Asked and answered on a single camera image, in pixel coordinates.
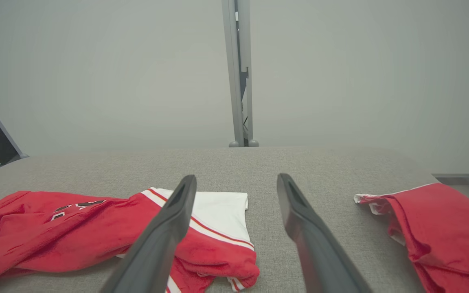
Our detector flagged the grey metal frame post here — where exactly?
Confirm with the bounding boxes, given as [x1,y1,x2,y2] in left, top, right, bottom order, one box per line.
[221,0,259,147]

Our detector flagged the red shorts with white trim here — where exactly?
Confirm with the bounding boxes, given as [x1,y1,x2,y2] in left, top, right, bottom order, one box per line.
[354,183,469,293]

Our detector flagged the red shirt with white sleeves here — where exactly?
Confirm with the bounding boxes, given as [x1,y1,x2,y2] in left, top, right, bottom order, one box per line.
[0,187,260,293]

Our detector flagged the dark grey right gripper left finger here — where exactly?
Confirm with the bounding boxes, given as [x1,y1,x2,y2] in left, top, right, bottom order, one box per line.
[100,175,197,293]

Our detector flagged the grey slanted metal frame leg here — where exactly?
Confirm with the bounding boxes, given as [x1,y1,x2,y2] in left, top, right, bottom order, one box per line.
[0,81,29,159]

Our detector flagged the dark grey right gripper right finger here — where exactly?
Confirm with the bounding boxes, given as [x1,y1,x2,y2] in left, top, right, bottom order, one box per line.
[276,173,373,293]

